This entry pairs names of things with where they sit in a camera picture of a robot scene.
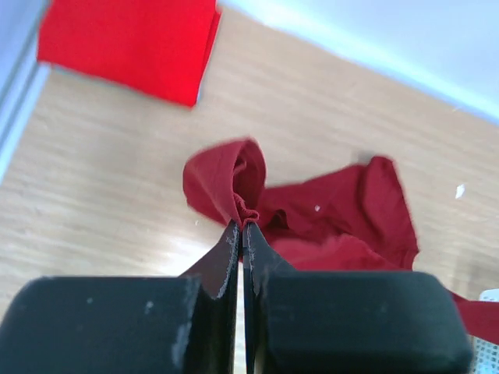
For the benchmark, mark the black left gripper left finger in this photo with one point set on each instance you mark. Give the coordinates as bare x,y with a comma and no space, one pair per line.
183,324

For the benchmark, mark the dark red t shirt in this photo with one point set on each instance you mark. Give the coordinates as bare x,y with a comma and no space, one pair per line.
355,218

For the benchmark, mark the white plastic basket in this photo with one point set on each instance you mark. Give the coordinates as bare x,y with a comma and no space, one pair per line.
486,353

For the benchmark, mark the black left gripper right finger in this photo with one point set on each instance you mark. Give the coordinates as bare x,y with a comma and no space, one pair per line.
346,321

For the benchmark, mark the folded bright red t shirt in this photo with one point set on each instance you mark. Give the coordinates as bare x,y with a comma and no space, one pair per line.
158,47

